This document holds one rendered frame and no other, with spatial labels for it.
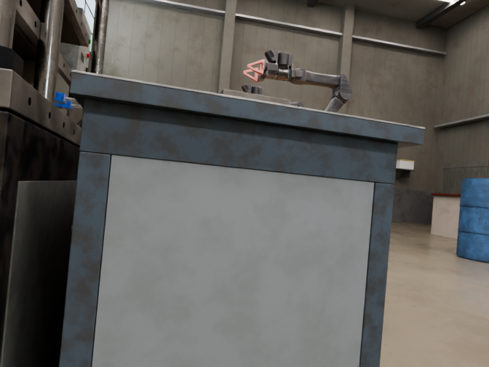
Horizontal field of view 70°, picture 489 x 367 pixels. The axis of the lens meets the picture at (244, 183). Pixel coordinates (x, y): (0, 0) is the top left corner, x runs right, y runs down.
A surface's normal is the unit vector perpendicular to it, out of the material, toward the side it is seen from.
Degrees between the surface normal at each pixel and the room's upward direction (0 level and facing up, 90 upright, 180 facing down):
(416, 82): 90
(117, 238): 90
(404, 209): 90
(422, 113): 90
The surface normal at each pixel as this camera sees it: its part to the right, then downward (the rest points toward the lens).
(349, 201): 0.28, 0.01
